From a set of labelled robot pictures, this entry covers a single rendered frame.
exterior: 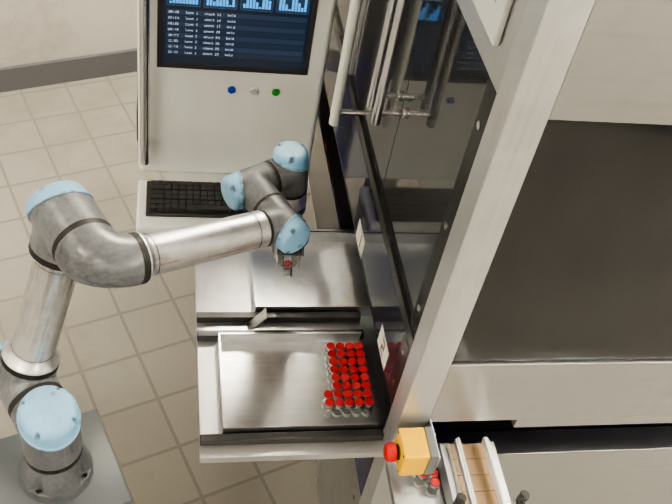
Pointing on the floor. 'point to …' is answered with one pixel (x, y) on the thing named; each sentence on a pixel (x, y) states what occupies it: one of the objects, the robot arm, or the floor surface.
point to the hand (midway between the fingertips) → (287, 260)
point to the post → (484, 211)
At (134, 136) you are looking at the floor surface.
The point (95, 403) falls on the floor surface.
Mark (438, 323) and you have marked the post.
